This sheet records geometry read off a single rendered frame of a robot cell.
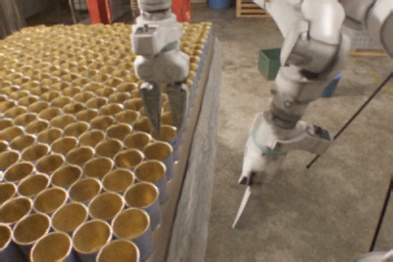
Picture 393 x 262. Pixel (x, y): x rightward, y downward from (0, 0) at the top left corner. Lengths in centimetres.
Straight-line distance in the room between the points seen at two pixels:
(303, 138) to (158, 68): 28
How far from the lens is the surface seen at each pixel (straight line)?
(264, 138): 52
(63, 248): 63
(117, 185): 70
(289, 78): 46
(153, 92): 61
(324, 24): 47
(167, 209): 68
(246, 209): 59
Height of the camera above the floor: 157
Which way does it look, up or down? 33 degrees down
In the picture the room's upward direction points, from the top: 2 degrees counter-clockwise
